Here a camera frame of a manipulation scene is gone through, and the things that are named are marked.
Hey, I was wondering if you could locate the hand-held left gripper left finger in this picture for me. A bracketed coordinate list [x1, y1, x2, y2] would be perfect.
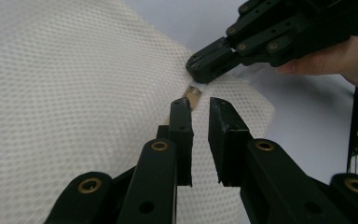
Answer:
[117, 96, 196, 224]

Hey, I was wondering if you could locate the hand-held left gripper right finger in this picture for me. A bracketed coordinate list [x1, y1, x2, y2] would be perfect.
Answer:
[207, 96, 352, 224]

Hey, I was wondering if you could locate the white mesh cloth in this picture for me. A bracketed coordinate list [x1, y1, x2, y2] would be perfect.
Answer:
[0, 0, 277, 224]

